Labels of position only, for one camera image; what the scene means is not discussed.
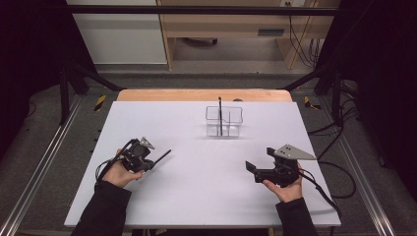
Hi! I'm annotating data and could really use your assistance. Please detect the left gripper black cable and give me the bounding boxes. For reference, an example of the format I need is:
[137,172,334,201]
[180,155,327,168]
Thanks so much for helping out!
[95,139,140,183]

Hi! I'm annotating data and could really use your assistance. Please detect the white table sheet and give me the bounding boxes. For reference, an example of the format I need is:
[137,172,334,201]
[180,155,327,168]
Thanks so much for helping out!
[63,100,342,229]

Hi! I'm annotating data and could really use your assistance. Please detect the black frame strut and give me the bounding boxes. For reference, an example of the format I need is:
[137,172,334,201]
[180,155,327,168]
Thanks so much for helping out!
[58,62,126,126]
[278,62,343,127]

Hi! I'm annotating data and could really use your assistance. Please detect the black frame crossbar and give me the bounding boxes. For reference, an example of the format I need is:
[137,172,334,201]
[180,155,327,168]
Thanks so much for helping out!
[65,4,340,17]

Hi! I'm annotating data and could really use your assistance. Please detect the yellow black tape marker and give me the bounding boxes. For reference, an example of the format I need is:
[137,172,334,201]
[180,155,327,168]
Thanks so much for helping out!
[303,95,323,111]
[93,94,107,112]

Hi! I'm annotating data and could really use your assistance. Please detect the black makeup brush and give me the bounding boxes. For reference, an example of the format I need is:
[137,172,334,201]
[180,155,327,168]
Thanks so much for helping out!
[217,95,224,137]

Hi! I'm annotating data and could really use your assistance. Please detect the wooden desk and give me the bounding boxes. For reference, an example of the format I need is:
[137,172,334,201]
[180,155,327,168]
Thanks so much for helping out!
[156,0,342,71]

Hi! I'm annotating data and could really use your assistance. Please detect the person's right hand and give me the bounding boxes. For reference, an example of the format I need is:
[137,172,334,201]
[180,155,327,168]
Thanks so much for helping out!
[262,161,305,204]

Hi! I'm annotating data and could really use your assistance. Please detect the aluminium floor rail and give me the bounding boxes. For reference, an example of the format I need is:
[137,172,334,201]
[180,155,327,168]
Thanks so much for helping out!
[0,94,83,236]
[319,97,397,236]

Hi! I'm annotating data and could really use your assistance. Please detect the black desk cables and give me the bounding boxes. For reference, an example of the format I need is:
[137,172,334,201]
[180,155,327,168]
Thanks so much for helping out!
[287,1,324,68]

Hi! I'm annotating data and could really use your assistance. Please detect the black curtain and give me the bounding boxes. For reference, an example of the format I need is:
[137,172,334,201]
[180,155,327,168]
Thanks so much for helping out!
[323,0,417,198]
[0,0,96,158]

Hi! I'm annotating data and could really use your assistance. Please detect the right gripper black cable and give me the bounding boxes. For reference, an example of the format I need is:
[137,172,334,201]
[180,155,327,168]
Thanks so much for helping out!
[288,165,342,219]

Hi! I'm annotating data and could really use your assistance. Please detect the clear acrylic organizer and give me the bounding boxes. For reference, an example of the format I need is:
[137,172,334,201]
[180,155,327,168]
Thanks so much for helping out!
[205,105,244,139]

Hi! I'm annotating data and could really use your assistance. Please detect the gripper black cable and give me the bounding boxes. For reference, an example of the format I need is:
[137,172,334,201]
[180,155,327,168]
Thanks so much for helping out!
[288,165,342,219]
[95,139,140,183]

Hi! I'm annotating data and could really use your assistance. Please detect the person's left hand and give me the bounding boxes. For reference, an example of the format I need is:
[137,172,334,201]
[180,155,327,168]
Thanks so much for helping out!
[101,148,146,189]

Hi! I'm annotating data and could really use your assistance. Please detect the wooden table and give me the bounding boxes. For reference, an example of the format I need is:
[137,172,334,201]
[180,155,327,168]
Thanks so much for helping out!
[116,88,293,102]

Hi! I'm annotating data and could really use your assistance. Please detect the white cabinet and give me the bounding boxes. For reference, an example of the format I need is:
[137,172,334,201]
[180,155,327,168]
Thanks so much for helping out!
[65,0,168,66]

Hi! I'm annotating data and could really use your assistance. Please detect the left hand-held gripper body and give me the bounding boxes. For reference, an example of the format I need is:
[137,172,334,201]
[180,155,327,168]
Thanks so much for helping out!
[121,137,155,173]

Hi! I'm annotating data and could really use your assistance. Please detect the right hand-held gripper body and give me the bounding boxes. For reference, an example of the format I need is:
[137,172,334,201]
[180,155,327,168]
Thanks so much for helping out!
[254,144,318,189]

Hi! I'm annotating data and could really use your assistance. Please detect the black floor cable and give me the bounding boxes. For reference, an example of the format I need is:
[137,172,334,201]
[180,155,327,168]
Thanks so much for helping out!
[308,97,358,200]

